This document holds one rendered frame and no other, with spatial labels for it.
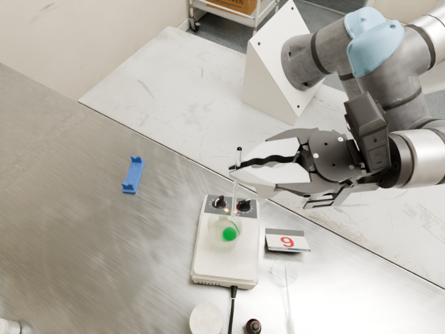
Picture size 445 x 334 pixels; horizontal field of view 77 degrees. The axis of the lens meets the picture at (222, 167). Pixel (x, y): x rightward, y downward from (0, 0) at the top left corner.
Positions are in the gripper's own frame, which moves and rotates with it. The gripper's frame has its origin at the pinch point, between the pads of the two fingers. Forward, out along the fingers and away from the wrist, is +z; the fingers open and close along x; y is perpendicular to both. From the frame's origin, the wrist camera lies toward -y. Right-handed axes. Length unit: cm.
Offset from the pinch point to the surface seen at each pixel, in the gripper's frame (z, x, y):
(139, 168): 21.0, 22.4, 34.1
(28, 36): 87, 123, 60
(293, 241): -13.8, -0.8, 33.6
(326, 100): -36, 43, 37
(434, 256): -46, -7, 36
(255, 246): -4.2, -2.8, 26.5
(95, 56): 69, 148, 92
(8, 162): 55, 28, 34
